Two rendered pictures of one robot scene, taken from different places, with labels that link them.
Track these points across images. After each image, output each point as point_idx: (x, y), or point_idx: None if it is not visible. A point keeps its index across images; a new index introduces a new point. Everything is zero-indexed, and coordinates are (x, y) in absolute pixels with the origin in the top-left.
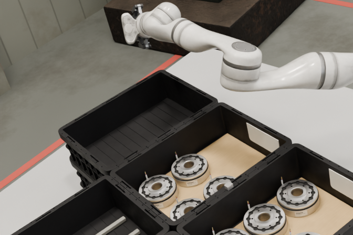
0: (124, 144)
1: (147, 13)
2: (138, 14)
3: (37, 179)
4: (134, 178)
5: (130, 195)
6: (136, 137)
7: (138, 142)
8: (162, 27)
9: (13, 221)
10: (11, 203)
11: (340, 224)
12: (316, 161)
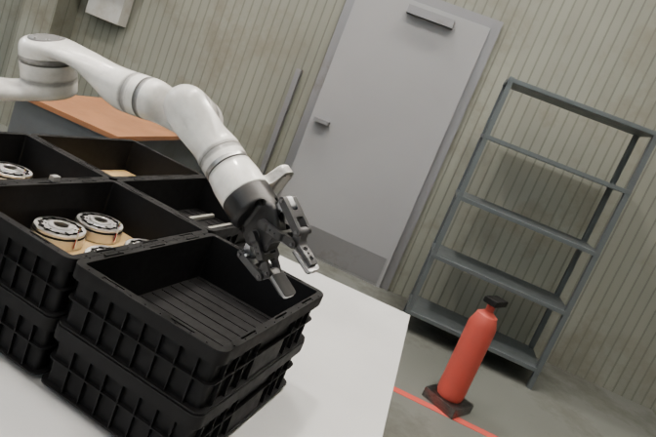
0: (230, 330)
1: (233, 136)
2: (276, 201)
3: (358, 408)
4: None
5: (170, 208)
6: (219, 337)
7: (209, 329)
8: None
9: (333, 358)
10: (359, 380)
11: None
12: None
